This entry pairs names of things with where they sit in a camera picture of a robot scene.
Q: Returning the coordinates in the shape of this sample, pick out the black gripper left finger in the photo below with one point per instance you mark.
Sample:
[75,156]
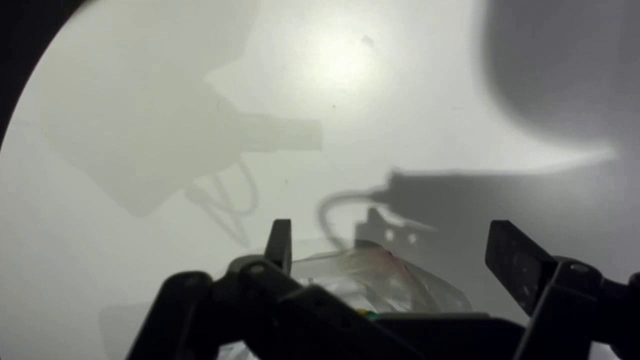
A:
[279,244]

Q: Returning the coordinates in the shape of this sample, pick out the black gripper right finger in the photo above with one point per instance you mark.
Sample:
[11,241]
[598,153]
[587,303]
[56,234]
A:
[522,270]

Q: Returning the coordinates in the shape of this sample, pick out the white plastic bag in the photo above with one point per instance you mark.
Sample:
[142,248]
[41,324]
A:
[401,287]

